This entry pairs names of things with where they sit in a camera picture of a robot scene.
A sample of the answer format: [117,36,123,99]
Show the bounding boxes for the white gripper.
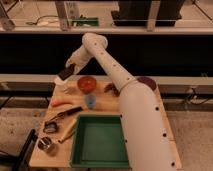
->
[58,48,91,80]

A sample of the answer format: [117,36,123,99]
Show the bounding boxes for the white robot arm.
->
[58,33,177,171]

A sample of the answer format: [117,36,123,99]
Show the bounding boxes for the blue paper cup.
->
[85,94,96,110]

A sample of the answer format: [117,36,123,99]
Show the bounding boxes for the small metal cup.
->
[38,137,53,152]

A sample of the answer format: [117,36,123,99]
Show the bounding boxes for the red bowl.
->
[77,76,97,94]

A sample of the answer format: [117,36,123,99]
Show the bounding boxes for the orange carrot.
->
[50,100,73,107]

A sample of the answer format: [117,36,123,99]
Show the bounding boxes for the dark red toy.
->
[104,83,120,97]

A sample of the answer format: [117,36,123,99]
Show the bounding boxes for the green box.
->
[72,18,99,27]

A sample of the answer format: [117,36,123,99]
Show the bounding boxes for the black metal strainer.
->
[43,122,58,134]

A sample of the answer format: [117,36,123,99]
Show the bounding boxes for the green plastic tray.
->
[70,115,129,169]

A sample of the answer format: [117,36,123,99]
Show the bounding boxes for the purple bowl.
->
[137,76,157,91]

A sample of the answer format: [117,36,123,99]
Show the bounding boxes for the black bin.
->
[111,0,185,26]

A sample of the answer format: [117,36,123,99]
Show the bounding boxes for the black chair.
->
[0,129,38,171]

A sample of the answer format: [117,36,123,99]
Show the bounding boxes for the black handled knife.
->
[45,106,83,124]

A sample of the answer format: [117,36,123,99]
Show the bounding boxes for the wooden handled tool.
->
[58,118,77,143]

